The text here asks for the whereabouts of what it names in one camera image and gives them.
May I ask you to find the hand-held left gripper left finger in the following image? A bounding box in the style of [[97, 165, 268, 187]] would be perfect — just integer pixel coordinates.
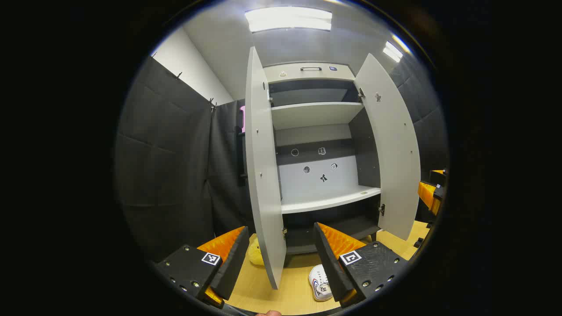
[[155, 226, 250, 309]]

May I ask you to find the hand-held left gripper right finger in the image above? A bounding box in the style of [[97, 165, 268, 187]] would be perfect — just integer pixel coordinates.
[[313, 222, 410, 308]]

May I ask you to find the white shoe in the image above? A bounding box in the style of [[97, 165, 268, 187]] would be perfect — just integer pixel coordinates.
[[309, 264, 334, 302]]

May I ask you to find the grey shoe cabinet door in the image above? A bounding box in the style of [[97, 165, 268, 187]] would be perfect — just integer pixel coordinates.
[[245, 46, 287, 290], [353, 53, 421, 241]]

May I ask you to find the grey shoe cabinet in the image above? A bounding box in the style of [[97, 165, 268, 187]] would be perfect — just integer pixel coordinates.
[[263, 61, 382, 255]]

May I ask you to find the grey cabinet shelf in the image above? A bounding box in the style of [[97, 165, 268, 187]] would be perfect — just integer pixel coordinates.
[[280, 185, 382, 215], [271, 102, 364, 130]]

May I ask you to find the grey cabinet drawer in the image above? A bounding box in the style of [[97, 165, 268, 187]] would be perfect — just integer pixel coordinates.
[[263, 62, 355, 84]]

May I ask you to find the yellow plush toy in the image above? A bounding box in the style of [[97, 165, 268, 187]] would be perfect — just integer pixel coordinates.
[[248, 239, 265, 266]]

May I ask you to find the black quilted cloth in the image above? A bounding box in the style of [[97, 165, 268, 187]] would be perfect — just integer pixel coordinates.
[[115, 56, 216, 264], [389, 57, 449, 176]]

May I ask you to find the black backdrop cloth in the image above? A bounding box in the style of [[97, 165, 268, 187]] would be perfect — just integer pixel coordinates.
[[209, 100, 255, 237]]

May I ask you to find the small ceiling light panel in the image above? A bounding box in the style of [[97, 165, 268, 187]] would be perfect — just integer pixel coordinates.
[[382, 40, 403, 63]]

